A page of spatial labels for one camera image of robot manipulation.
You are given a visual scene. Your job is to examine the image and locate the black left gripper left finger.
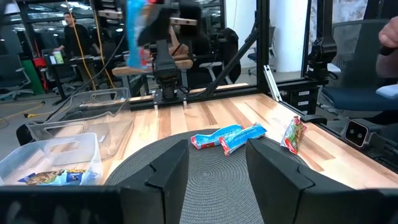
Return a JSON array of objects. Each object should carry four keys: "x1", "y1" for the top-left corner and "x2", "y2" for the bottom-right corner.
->
[{"x1": 104, "y1": 139, "x2": 190, "y2": 224}]

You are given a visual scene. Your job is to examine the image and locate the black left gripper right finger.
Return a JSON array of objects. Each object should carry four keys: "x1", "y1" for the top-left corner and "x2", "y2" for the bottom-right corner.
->
[{"x1": 246, "y1": 138, "x2": 371, "y2": 224}]

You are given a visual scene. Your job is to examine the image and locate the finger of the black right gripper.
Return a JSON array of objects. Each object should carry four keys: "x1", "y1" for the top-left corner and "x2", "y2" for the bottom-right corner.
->
[{"x1": 141, "y1": 7, "x2": 171, "y2": 47}]

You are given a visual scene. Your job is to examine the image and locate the green red granola bar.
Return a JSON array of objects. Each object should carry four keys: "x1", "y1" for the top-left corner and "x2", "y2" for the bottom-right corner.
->
[{"x1": 279, "y1": 115, "x2": 308, "y2": 156}]

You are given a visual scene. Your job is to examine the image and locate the blue brown granola bar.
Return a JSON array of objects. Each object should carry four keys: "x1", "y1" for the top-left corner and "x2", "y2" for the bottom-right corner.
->
[{"x1": 17, "y1": 169, "x2": 87, "y2": 187}]

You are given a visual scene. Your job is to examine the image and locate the person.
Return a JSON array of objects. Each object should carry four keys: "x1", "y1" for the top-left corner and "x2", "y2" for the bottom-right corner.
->
[
  {"x1": 53, "y1": 11, "x2": 93, "y2": 58},
  {"x1": 167, "y1": 23, "x2": 215, "y2": 90}
]

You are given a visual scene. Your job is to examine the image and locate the black jacket on chair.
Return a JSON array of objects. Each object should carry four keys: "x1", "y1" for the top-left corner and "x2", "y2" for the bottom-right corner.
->
[{"x1": 214, "y1": 27, "x2": 243, "y2": 84}]

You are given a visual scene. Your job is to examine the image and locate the round grey woven mat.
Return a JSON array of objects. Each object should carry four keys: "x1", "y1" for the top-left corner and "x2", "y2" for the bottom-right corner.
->
[{"x1": 104, "y1": 129, "x2": 307, "y2": 224}]

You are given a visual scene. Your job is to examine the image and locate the large clear plastic bin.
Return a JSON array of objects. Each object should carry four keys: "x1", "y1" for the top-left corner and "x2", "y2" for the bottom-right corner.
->
[{"x1": 27, "y1": 88, "x2": 132, "y2": 160}]

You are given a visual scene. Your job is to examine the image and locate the black desk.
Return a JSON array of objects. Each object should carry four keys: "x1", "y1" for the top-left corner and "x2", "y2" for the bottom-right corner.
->
[{"x1": 43, "y1": 52, "x2": 103, "y2": 100}]

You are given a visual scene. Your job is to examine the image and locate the black control box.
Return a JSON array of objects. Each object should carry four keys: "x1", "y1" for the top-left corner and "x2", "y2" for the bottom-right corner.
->
[{"x1": 279, "y1": 85, "x2": 320, "y2": 115}]

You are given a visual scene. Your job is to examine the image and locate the blue office chair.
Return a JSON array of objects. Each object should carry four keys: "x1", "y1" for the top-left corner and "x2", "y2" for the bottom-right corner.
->
[{"x1": 320, "y1": 18, "x2": 398, "y2": 125}]

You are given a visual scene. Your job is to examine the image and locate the small clear plastic bin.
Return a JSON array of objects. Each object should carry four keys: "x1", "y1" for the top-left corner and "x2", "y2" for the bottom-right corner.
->
[{"x1": 0, "y1": 133, "x2": 104, "y2": 187}]

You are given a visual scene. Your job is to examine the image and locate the green bin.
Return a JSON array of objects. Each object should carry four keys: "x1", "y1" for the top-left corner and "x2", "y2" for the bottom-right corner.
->
[{"x1": 21, "y1": 58, "x2": 45, "y2": 95}]

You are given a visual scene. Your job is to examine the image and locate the grey office chair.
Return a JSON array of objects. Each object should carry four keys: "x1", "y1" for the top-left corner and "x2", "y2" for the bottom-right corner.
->
[{"x1": 0, "y1": 54, "x2": 34, "y2": 101}]

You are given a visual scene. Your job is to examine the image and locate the person's hand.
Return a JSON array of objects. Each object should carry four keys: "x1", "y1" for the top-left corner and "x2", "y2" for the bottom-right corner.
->
[{"x1": 375, "y1": 16, "x2": 398, "y2": 78}]

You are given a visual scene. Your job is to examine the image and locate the yellow hanging cable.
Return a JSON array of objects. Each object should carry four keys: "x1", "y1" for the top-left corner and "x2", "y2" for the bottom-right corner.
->
[{"x1": 64, "y1": 0, "x2": 116, "y2": 91}]

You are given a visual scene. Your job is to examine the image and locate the black frame foot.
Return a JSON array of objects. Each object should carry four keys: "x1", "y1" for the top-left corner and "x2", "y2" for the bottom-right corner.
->
[{"x1": 300, "y1": 114, "x2": 328, "y2": 124}]

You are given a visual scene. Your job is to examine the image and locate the black aluminium table frame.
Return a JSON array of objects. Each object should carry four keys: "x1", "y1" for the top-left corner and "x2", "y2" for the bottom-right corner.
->
[{"x1": 129, "y1": 0, "x2": 398, "y2": 174}]

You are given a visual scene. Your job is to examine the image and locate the black table-level camera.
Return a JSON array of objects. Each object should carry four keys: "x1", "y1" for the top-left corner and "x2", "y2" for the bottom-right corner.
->
[{"x1": 343, "y1": 119, "x2": 375, "y2": 149}]

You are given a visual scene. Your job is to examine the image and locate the long black arm cable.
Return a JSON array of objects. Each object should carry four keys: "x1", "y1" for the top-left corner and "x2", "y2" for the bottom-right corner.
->
[{"x1": 45, "y1": 29, "x2": 127, "y2": 123}]

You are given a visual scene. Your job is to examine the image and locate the silver metal bracket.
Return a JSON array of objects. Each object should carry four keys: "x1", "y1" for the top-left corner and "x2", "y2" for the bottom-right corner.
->
[{"x1": 263, "y1": 64, "x2": 283, "y2": 103}]

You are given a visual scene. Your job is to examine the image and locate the yellow floor cable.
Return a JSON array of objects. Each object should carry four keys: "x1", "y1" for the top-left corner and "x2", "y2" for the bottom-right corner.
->
[{"x1": 0, "y1": 101, "x2": 46, "y2": 122}]

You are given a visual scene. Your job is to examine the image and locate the black handle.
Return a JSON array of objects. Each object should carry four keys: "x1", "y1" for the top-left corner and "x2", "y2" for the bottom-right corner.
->
[{"x1": 378, "y1": 45, "x2": 398, "y2": 57}]

